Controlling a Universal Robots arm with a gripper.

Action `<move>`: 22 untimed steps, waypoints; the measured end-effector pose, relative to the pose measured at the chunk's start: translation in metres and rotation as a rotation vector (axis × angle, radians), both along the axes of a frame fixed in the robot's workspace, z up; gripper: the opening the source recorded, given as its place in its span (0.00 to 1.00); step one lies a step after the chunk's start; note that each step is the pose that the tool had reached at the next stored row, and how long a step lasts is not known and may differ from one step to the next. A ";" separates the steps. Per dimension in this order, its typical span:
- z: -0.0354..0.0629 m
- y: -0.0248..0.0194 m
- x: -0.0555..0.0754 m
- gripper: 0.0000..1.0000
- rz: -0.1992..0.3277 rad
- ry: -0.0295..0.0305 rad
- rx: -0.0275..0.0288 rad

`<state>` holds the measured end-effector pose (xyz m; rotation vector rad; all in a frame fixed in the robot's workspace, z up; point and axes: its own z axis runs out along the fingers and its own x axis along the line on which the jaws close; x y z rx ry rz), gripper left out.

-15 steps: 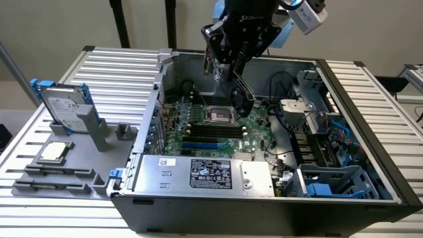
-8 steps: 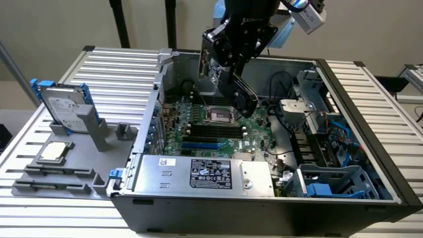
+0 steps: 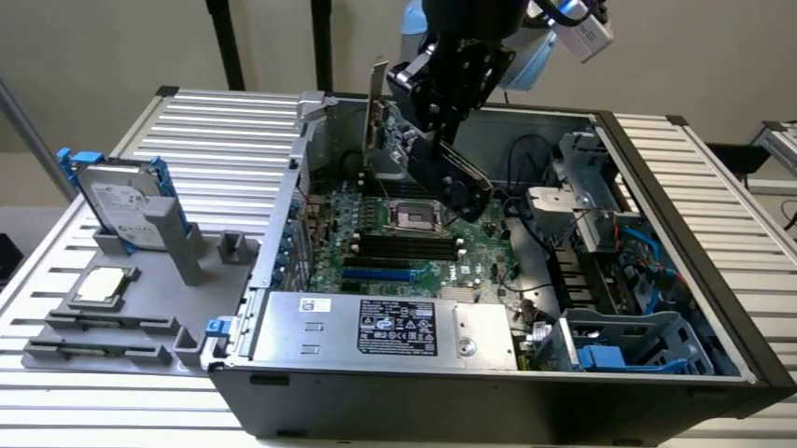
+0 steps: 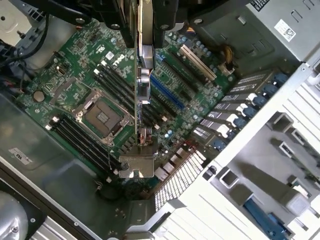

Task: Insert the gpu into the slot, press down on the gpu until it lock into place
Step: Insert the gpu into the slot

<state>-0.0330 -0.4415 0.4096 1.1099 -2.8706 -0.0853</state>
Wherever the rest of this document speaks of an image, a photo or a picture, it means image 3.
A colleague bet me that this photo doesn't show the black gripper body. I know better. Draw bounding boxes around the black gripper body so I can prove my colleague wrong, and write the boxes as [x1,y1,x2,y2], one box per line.
[422,0,531,49]

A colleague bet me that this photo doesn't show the graphics card with black fan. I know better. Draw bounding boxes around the graphics card with black fan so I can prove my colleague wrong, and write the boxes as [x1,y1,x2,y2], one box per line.
[361,55,498,224]

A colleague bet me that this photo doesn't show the black RAM slot bank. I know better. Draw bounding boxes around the black RAM slot bank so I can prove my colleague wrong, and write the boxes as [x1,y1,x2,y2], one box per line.
[355,231,467,263]

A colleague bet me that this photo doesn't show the black expansion slot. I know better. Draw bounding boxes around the black expansion slot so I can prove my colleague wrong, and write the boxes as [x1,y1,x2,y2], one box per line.
[343,255,414,270]

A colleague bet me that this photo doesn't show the blue expansion slot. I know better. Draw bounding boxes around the blue expansion slot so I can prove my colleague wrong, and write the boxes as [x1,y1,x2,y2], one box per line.
[340,267,416,284]

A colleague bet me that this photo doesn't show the black stand pole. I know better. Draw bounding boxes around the black stand pole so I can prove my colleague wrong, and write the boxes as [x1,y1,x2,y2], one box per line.
[209,0,249,92]
[307,0,336,92]

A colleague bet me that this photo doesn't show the CPU socket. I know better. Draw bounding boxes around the CPU socket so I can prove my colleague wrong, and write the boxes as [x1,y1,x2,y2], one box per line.
[384,200,451,235]

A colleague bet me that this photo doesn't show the grey metal drive cage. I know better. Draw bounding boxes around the grey metal drive cage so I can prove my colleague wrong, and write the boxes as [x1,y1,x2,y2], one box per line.
[547,131,643,254]

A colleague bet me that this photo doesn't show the grey fan shroud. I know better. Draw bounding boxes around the grey fan shroud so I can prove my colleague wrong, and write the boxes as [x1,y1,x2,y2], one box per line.
[524,185,591,221]

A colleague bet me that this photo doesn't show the green motherboard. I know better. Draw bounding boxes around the green motherboard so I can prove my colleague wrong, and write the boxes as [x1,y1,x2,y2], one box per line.
[303,179,523,301]

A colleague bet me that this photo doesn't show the black box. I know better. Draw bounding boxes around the black box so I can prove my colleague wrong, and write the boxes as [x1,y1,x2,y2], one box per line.
[705,141,766,176]

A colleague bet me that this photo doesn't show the grey slatted side table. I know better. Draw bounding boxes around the grey slatted side table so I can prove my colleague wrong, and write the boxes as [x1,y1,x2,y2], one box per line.
[746,119,797,168]

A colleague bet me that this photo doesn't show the hard disk blue carrier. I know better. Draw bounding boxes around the hard disk blue carrier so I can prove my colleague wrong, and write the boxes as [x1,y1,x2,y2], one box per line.
[57,147,189,245]

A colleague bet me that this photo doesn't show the grey power supply unit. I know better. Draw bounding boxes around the grey power supply unit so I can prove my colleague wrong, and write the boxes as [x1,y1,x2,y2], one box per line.
[249,290,522,373]

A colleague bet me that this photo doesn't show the grey parts rack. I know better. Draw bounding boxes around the grey parts rack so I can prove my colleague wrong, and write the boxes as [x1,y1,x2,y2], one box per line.
[21,195,264,375]

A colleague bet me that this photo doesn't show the grey disk bay cage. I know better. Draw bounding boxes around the grey disk bay cage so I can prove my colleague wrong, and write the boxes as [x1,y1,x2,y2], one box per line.
[551,306,718,375]

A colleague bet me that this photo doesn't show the blue disk bay latch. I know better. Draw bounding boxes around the blue disk bay latch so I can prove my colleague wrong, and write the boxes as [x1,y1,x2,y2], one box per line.
[574,343,624,373]

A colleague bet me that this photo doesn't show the silver CPU chip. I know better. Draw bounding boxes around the silver CPU chip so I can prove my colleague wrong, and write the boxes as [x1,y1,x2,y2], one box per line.
[69,266,141,305]

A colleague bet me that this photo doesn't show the black open PC case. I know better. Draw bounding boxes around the black open PC case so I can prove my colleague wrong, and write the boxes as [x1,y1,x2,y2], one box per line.
[207,91,797,441]

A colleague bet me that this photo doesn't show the black camera cable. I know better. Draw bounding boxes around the black camera cable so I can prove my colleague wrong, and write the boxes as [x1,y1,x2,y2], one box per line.
[528,0,610,30]

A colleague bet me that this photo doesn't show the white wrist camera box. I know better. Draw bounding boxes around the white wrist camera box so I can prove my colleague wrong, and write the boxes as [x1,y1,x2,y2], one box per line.
[547,17,616,64]

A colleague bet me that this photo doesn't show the black looped wire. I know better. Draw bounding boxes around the black looped wire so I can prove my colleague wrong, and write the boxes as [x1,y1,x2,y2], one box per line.
[504,133,556,189]

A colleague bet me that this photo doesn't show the blue wire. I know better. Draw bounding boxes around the blue wire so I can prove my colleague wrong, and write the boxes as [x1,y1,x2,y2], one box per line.
[612,222,677,302]

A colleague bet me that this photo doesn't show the grey aluminium frame bar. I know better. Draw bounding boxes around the grey aluminium frame bar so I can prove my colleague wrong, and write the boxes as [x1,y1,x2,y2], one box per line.
[0,77,77,203]

